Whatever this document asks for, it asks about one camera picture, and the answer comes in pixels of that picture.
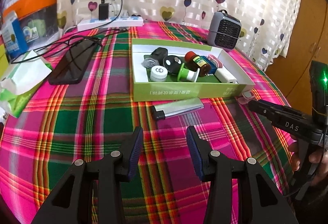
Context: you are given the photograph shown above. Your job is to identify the pink grey folding holder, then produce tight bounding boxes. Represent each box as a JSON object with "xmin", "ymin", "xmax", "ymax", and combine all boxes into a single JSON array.
[{"xmin": 237, "ymin": 91, "xmax": 255, "ymax": 105}]

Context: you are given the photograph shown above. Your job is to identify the white usb charger block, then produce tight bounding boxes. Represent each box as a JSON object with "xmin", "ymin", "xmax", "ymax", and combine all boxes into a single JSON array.
[{"xmin": 215, "ymin": 69, "xmax": 237, "ymax": 84}]

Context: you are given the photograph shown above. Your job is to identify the small pink clip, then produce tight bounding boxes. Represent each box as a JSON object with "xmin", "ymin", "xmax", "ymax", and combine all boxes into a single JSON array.
[{"xmin": 207, "ymin": 55, "xmax": 223, "ymax": 69}]

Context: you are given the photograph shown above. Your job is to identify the brown bottle red cap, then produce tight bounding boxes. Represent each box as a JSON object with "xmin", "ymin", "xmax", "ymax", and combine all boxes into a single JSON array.
[{"xmin": 184, "ymin": 51, "xmax": 211, "ymax": 77}]

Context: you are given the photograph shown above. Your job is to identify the black round three-button remote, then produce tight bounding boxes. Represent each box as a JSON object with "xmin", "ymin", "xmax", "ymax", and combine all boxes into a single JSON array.
[{"xmin": 163, "ymin": 55, "xmax": 183, "ymax": 75}]

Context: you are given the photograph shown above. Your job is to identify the white round small jar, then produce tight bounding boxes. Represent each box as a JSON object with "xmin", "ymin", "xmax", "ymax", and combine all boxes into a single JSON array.
[{"xmin": 150, "ymin": 65, "xmax": 168, "ymax": 82}]

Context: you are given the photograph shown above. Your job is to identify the black rectangular stamp device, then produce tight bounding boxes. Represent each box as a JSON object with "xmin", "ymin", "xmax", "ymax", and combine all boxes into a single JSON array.
[{"xmin": 142, "ymin": 47, "xmax": 168, "ymax": 69}]

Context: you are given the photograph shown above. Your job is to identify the person right hand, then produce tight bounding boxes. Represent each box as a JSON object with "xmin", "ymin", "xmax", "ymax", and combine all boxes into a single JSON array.
[{"xmin": 288, "ymin": 141, "xmax": 327, "ymax": 187}]

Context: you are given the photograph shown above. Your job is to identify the wooden cabinet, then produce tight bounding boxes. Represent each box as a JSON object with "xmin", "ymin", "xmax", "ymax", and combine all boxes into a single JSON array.
[{"xmin": 266, "ymin": 0, "xmax": 327, "ymax": 114}]

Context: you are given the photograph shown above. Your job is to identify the grey mini fan heater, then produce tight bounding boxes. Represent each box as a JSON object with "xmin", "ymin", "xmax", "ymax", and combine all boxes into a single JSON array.
[{"xmin": 207, "ymin": 10, "xmax": 241, "ymax": 51}]

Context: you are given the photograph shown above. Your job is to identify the silver black lighter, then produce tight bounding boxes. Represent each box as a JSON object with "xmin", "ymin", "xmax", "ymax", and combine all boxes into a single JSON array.
[{"xmin": 151, "ymin": 97, "xmax": 204, "ymax": 121}]

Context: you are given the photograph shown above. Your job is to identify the green white cardboard box tray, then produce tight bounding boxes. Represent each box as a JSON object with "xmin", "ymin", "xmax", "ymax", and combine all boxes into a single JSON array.
[{"xmin": 131, "ymin": 38, "xmax": 255, "ymax": 102}]

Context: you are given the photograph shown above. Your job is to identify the green tissue pack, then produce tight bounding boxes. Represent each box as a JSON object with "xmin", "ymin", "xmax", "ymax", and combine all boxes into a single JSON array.
[{"xmin": 1, "ymin": 51, "xmax": 53, "ymax": 118}]

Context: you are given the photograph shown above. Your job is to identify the black smartphone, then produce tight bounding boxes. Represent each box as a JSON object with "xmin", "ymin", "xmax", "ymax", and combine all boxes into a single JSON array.
[{"xmin": 48, "ymin": 40, "xmax": 99, "ymax": 85}]

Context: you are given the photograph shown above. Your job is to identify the yellow green boxes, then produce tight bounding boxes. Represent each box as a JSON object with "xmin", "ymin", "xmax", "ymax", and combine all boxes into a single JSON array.
[{"xmin": 0, "ymin": 44, "xmax": 8, "ymax": 77}]

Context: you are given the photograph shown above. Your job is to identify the white blue power strip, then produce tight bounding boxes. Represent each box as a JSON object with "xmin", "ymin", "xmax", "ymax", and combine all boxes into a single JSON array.
[{"xmin": 77, "ymin": 16, "xmax": 144, "ymax": 32}]

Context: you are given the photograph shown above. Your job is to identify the blue white carton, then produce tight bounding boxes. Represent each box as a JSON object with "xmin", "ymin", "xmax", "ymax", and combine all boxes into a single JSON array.
[{"xmin": 2, "ymin": 11, "xmax": 28, "ymax": 59}]

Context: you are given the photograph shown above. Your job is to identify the orange black storage box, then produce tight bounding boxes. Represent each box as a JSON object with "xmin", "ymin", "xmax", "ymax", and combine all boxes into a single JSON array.
[{"xmin": 3, "ymin": 0, "xmax": 58, "ymax": 45}]

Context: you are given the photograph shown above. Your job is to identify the black power adapter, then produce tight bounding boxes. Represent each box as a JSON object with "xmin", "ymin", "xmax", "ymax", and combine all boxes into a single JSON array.
[{"xmin": 98, "ymin": 3, "xmax": 109, "ymax": 20}]

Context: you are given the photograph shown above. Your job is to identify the black charging cable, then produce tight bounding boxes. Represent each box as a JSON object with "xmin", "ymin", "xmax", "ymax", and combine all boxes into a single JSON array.
[{"xmin": 10, "ymin": 0, "xmax": 129, "ymax": 64}]

